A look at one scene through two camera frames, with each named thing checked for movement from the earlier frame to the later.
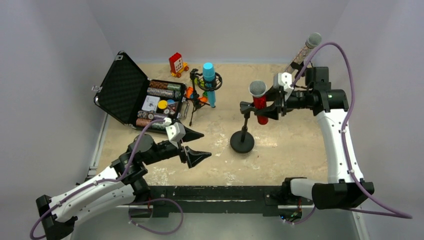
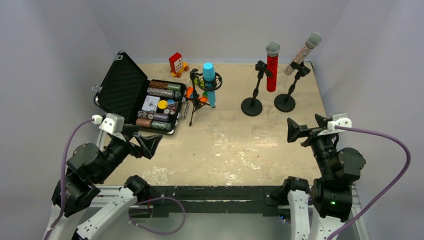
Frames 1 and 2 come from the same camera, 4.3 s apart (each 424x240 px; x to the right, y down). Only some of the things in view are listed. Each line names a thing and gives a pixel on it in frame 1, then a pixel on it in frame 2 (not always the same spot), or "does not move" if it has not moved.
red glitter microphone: (258, 89) -> (273, 49)
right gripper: (283, 101) -> (313, 133)
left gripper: (182, 149) -> (131, 142)
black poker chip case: (128, 96) does not move
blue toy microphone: (209, 74) does not move
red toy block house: (177, 65) does not move
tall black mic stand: (243, 141) -> (249, 107)
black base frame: (272, 200) does not move
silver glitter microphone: (313, 40) does not move
